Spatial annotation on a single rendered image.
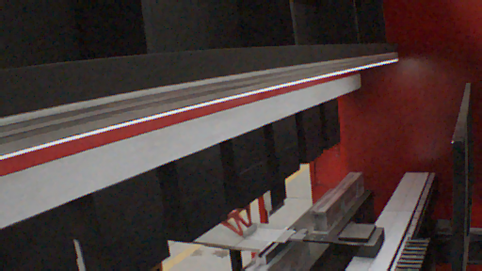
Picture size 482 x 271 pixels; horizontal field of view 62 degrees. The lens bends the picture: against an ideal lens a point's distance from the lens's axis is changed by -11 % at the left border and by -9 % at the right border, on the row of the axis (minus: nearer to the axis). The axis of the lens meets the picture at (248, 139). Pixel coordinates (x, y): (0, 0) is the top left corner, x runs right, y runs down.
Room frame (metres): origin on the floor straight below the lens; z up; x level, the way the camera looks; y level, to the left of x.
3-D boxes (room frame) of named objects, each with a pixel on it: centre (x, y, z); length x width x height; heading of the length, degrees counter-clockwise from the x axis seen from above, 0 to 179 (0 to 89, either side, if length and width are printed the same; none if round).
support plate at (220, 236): (1.26, 0.07, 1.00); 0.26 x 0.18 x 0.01; 60
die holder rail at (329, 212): (1.66, -0.33, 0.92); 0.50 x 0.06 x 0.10; 150
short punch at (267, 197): (1.19, -0.06, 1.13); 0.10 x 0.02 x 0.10; 150
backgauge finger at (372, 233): (1.11, -0.20, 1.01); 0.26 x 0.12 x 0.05; 60
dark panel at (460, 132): (1.13, -0.61, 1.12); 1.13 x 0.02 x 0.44; 150
